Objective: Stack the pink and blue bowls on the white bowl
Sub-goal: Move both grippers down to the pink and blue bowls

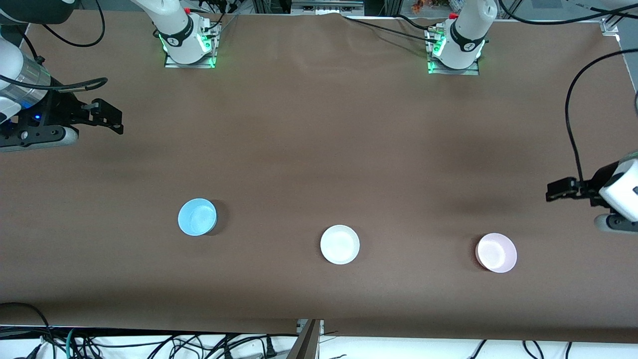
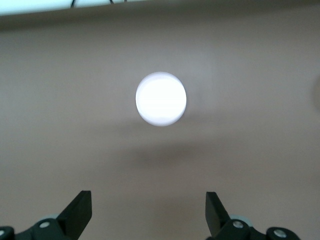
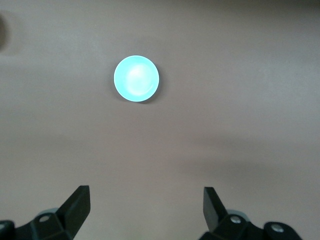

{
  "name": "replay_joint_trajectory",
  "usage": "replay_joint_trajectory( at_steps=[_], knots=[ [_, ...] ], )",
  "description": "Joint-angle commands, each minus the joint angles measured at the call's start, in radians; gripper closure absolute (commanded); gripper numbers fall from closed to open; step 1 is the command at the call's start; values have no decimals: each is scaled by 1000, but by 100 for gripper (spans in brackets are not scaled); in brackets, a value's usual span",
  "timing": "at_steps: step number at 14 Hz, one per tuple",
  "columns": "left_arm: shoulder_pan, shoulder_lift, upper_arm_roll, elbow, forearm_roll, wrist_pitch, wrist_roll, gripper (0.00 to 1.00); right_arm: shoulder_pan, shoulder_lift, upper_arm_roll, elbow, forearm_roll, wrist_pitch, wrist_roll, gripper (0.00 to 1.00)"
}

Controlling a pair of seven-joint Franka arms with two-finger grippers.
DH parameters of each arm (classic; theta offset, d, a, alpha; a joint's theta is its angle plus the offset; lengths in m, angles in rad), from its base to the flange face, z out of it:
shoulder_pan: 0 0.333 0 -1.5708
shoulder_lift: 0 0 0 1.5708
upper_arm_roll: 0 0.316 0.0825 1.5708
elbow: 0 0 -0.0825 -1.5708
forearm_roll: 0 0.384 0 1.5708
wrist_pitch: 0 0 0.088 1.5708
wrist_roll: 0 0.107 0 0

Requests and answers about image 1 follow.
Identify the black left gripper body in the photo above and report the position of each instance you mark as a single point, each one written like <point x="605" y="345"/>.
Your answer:
<point x="592" y="188"/>

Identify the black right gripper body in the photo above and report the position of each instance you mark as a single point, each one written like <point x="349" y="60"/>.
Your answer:
<point x="59" y="110"/>

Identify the pink bowl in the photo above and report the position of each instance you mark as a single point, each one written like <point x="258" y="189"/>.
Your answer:
<point x="496" y="253"/>

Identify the blue bowl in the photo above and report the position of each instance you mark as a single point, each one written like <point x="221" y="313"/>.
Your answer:
<point x="197" y="217"/>

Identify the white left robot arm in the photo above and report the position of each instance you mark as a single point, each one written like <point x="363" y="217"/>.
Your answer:
<point x="466" y="40"/>

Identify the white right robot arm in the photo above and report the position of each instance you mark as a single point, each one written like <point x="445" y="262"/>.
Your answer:
<point x="179" y="35"/>

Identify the white bowl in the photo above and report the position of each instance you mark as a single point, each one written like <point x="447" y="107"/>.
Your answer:
<point x="340" y="244"/>

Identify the brown table cover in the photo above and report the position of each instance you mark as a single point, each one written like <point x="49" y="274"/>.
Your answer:
<point x="319" y="149"/>

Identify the black power plug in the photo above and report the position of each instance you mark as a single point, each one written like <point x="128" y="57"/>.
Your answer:
<point x="270" y="347"/>

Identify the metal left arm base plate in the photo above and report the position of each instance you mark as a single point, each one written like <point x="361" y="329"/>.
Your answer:
<point x="438" y="69"/>

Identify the aluminium profile rail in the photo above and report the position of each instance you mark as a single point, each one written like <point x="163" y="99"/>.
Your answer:
<point x="326" y="6"/>

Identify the aluminium frame post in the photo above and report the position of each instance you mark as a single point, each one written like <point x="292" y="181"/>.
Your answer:
<point x="305" y="344"/>

